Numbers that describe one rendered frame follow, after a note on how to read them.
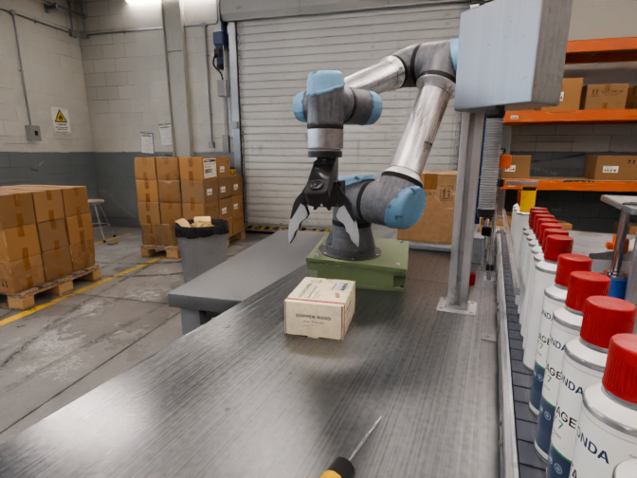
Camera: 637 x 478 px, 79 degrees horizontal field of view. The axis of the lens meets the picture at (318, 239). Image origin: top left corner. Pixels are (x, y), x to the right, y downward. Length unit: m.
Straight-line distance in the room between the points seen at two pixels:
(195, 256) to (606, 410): 3.11
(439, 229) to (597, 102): 3.62
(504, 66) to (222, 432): 0.77
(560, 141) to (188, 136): 5.04
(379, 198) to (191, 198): 3.63
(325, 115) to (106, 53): 6.65
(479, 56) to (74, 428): 0.92
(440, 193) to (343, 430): 1.13
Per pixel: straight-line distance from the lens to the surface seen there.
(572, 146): 5.72
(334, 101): 0.80
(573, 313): 0.46
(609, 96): 5.06
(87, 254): 4.19
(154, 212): 4.78
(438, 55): 1.17
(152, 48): 6.85
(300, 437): 0.58
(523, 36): 0.84
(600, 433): 0.33
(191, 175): 4.47
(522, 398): 0.62
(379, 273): 1.07
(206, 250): 3.26
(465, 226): 0.95
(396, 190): 1.00
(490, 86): 0.86
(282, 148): 5.62
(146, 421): 0.65
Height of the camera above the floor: 1.20
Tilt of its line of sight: 13 degrees down
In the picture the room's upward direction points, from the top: straight up
